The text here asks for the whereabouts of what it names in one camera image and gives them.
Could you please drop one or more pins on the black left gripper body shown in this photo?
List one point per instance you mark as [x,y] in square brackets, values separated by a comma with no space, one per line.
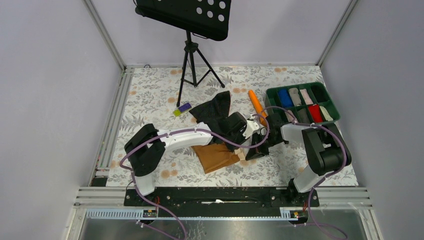
[237,137]

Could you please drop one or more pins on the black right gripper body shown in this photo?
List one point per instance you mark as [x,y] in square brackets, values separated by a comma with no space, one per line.
[268,143]

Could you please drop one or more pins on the brown boxer underwear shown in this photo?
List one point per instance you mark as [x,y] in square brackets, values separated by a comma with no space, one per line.
[217,156]

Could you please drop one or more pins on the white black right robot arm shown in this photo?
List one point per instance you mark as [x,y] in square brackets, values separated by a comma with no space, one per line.
[326,152]

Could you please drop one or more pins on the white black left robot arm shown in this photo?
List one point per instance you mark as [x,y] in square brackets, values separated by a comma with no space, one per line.
[146,148]

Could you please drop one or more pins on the black striped underwear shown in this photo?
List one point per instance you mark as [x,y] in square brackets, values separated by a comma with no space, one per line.
[213,114]

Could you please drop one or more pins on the beige-pink rolled underwear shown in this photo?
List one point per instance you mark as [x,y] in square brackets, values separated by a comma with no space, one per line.
[290,116]

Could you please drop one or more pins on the blue rolled underwear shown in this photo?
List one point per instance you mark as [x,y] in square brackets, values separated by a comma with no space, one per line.
[285,98]

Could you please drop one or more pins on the light grey rolled underwear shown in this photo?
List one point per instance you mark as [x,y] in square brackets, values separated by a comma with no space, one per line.
[295,97]

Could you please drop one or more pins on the red rolled underwear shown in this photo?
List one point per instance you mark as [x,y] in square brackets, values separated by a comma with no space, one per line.
[315,113]

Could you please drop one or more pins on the pink rolled underwear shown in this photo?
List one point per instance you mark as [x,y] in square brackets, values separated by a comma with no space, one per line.
[306,97]

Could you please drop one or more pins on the cream rolled underwear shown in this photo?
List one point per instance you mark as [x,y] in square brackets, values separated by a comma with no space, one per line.
[326,114]

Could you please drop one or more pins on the orange rolled cloth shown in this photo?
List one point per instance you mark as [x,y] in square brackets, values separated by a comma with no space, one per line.
[256,103]

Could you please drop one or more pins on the purple yellow small block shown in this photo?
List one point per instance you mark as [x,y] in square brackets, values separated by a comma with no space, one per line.
[182,109]

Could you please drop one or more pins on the green divided organizer tray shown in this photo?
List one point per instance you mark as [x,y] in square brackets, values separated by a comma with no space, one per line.
[317,92]

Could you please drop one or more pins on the floral patterned table mat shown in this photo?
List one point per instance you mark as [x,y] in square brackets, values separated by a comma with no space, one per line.
[152,98]

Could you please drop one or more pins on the black music stand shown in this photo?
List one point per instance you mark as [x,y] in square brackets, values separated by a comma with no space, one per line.
[207,19]

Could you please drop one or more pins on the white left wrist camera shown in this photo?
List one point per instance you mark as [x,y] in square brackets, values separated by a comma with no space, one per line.
[251,127]

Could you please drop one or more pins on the black mounting base rail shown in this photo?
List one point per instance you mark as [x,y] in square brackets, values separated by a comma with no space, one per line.
[224,202]

